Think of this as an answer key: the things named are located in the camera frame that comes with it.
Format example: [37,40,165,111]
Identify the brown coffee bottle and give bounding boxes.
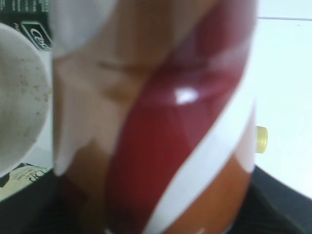
[49,0,257,234]

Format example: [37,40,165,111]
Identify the clear water bottle green label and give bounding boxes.
[0,0,52,51]

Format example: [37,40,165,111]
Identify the red mug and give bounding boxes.
[0,23,51,176]

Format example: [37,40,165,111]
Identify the green soda bottle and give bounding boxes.
[256,126,269,154]

